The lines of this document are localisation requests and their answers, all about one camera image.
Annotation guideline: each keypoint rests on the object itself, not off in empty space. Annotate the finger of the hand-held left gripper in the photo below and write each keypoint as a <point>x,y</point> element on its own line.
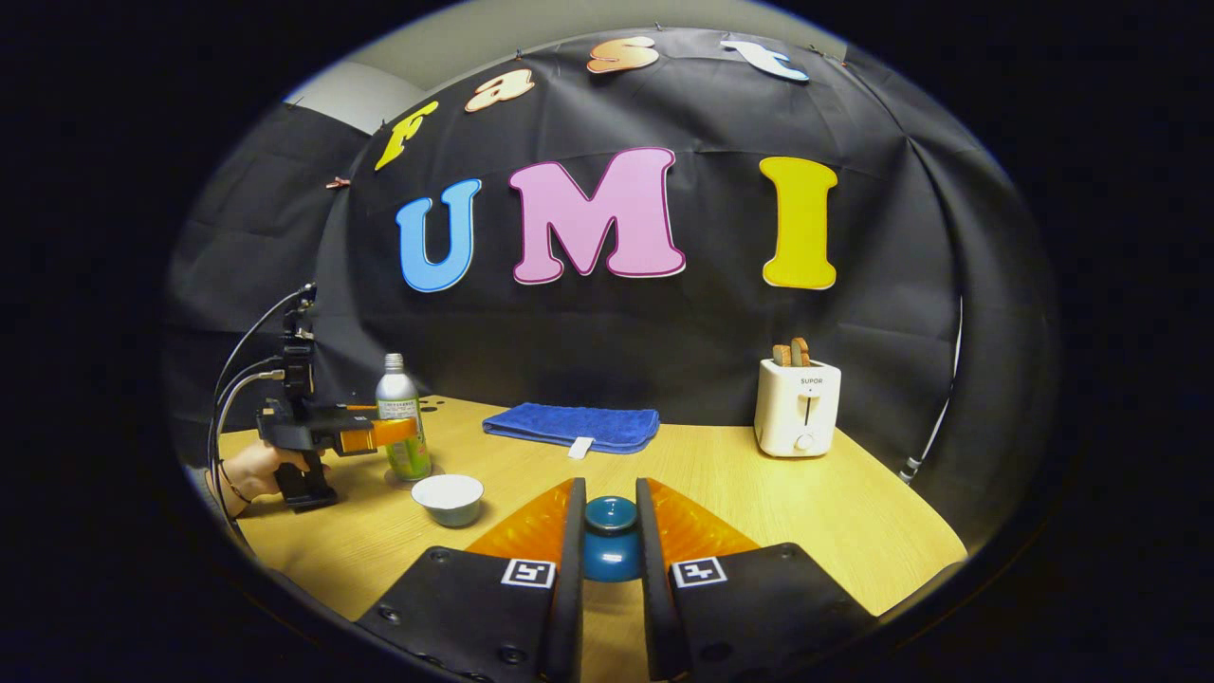
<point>375,436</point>
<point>351,412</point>

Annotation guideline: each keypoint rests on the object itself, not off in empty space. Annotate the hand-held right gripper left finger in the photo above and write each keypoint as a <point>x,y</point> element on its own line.
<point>569,588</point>

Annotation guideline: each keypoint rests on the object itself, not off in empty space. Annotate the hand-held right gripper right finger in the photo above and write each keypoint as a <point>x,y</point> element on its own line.
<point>654,588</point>

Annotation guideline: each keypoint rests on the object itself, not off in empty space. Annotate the silver water bottle green label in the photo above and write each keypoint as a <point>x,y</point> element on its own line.
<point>398,398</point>

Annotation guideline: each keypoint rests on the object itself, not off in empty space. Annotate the teal teacup lid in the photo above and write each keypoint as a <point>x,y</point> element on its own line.
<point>612,545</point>

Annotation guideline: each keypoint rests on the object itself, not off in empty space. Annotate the white teacup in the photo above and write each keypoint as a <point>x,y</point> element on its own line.
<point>449,498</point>

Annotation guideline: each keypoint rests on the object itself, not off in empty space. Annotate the blue folded towel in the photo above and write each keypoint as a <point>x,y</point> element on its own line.
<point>569,425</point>

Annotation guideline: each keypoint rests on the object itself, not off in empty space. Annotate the white toaster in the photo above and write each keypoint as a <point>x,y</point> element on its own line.
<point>799,413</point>

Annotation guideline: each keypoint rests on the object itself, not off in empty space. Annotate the black backdrop cloth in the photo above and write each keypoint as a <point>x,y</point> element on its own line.
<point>616,341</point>

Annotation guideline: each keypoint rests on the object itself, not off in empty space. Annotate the toast slice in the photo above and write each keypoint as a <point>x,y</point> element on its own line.
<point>801,352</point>
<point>782,357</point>

